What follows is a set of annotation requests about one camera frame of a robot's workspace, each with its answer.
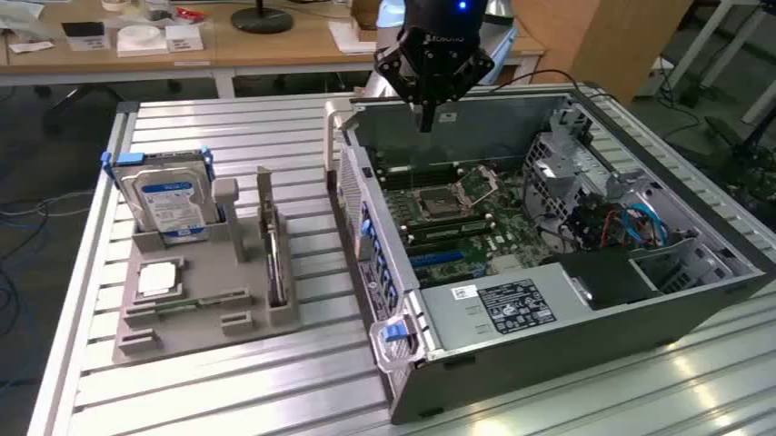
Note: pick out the blue case latch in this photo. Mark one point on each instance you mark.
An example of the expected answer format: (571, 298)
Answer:
(395, 331)

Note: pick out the small paper card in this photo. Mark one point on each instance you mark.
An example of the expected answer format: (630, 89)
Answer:
(30, 46)

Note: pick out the blue expansion slot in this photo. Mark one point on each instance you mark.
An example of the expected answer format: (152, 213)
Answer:
(437, 258)

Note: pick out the white box with label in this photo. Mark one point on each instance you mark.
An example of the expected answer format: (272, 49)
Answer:
(184, 38)

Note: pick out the grey printed parts rack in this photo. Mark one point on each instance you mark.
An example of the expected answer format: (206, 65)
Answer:
(213, 327)

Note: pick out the white box with round hole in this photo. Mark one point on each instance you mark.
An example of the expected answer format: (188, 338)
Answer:
(142, 41)

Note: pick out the black and white box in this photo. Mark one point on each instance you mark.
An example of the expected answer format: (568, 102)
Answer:
(86, 36)

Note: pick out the clear plastic bag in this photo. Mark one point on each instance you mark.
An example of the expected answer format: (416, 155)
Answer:
(22, 25)

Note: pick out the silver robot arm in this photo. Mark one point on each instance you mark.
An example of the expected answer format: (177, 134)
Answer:
(389, 11)

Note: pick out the grey power supply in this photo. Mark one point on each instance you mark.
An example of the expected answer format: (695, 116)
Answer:
(449, 318)

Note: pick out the hard disk with blue carrier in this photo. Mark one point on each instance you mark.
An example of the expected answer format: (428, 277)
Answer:
(168, 204)

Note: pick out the black office chair base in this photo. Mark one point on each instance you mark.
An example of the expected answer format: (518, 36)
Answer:
(73, 97)

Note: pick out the white paper stack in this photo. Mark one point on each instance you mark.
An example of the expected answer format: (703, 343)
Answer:
(352, 38)

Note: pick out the black plastic shroud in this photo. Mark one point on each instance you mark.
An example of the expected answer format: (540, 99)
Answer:
(607, 277)

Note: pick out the wooden cabinet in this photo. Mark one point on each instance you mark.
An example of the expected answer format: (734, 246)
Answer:
(607, 45)

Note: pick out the graphics card with metal bracket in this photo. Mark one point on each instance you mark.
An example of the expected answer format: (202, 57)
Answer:
(270, 236)

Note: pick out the green motherboard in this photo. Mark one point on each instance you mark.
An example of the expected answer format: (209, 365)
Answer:
(504, 231)

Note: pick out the wooden desk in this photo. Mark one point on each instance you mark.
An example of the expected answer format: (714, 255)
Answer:
(273, 50)

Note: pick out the green RAM stick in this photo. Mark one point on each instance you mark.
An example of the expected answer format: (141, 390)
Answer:
(176, 306)

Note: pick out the black round lamp base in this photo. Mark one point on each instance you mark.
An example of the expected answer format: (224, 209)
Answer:
(262, 20)

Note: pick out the open grey PC case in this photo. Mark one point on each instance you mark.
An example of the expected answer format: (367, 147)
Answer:
(546, 345)

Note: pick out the dark RAM stick with labels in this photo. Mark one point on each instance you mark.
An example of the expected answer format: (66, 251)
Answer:
(449, 228)

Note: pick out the white desk frame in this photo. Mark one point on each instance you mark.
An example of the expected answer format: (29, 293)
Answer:
(698, 50)

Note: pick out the metal socket cover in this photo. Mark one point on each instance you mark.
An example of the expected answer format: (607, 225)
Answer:
(479, 181)

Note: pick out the CPU socket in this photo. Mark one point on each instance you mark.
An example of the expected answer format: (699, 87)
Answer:
(440, 204)

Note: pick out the perforated metal disk bay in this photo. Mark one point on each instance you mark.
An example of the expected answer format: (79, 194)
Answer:
(546, 154)

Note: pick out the red packet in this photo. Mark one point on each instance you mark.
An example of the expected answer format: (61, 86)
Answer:
(188, 13)

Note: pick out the silver CPU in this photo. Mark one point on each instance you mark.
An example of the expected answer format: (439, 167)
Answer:
(158, 279)

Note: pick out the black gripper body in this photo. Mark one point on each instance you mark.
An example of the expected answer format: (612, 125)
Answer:
(443, 27)

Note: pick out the cardboard box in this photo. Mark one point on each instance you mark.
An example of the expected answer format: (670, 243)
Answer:
(365, 13)

